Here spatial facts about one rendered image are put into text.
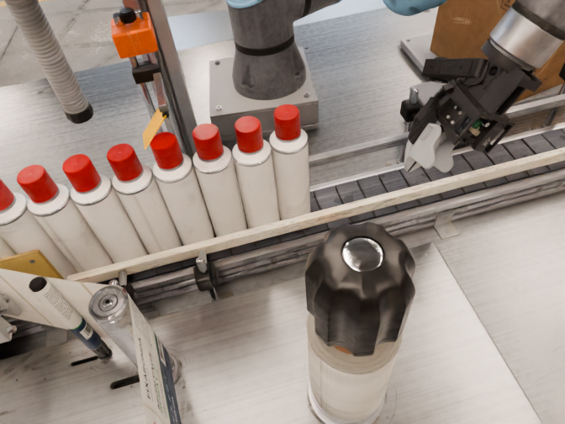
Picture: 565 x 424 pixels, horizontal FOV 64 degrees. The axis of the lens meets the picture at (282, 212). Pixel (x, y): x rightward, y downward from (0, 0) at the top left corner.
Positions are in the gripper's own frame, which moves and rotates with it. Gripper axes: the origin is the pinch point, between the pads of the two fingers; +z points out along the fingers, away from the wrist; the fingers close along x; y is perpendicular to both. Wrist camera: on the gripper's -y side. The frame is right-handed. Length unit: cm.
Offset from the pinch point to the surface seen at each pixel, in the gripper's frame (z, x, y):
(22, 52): 145, -65, -247
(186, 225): 16.3, -31.3, 2.7
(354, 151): 2.0, -8.5, -2.4
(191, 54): 23, -19, -61
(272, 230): 13.7, -19.3, 4.6
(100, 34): 121, -23, -249
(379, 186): 6.7, -0.8, -1.0
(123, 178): 9.7, -41.1, 2.1
